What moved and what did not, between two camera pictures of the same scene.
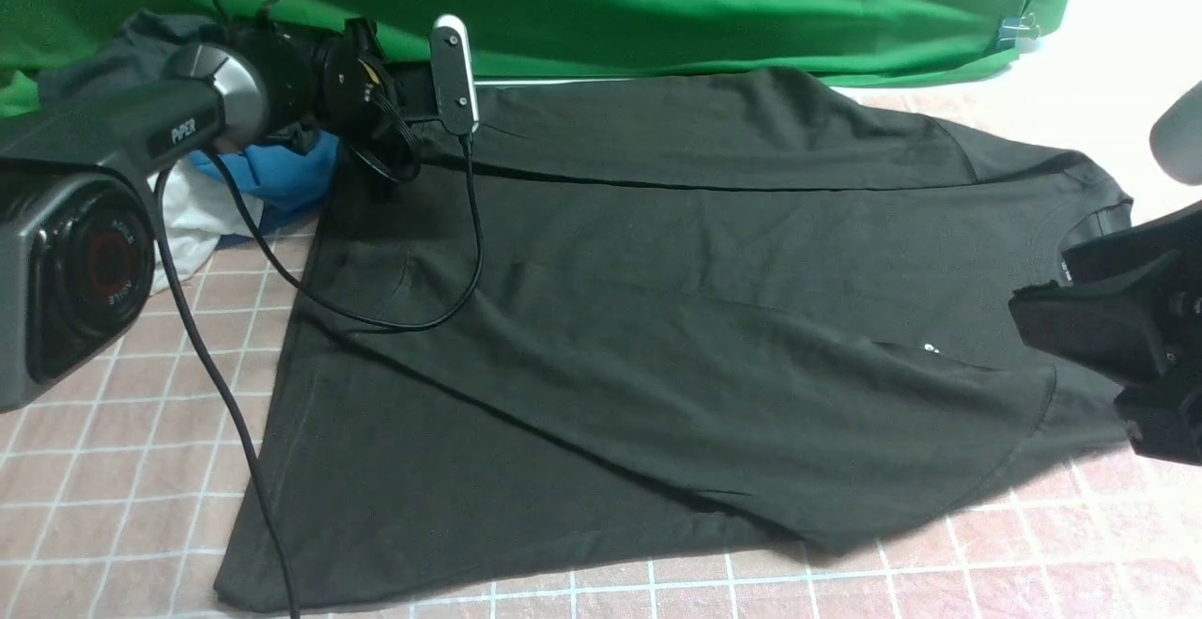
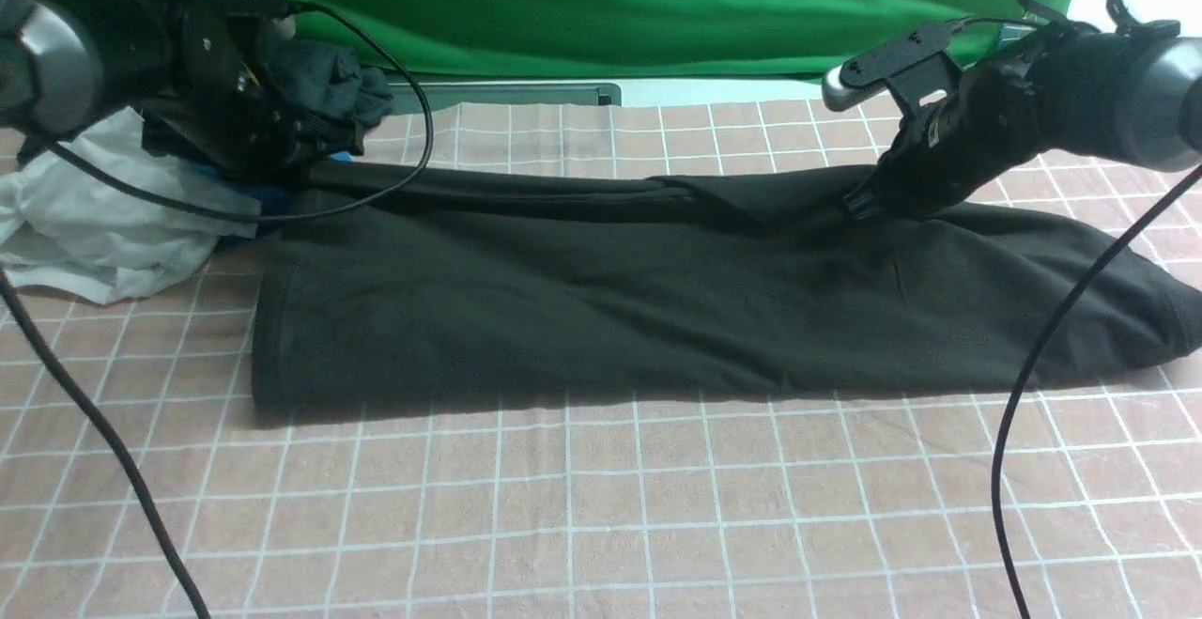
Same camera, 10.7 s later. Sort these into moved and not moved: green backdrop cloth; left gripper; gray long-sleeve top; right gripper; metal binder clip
Moved: gray long-sleeve top; right gripper; left gripper
Not moved: green backdrop cloth; metal binder clip
